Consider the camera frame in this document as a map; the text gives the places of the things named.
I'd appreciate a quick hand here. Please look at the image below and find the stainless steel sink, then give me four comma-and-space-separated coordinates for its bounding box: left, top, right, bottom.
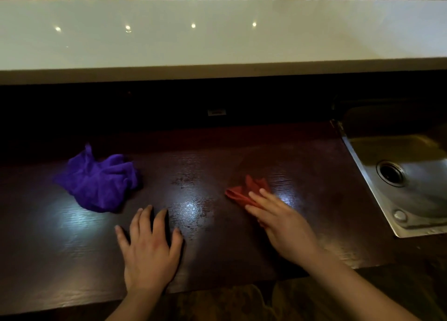
330, 100, 447, 239

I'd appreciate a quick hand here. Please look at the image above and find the person's left forearm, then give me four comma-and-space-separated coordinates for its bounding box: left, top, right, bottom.
104, 289, 165, 321

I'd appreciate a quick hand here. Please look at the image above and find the person's right hand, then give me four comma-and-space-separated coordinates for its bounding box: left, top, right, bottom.
244, 188, 322, 268

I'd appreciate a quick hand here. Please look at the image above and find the red cloth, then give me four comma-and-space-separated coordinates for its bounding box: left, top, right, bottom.
224, 174, 271, 227

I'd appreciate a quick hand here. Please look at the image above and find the person's left hand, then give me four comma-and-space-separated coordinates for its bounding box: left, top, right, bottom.
114, 205, 184, 297

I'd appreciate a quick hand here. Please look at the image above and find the round sink drain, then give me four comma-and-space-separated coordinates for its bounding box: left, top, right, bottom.
376, 160, 407, 188

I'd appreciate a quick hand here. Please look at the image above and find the purple cloth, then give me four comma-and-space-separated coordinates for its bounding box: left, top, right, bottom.
53, 143, 140, 213

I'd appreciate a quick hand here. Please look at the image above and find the white raised bar ledge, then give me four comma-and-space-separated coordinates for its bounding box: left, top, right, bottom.
0, 0, 447, 85

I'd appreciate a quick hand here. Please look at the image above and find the person's right forearm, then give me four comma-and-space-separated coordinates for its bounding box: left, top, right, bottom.
304, 251, 420, 321

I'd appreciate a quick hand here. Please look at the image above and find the dark wooden countertop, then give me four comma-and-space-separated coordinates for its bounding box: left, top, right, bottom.
0, 121, 447, 316

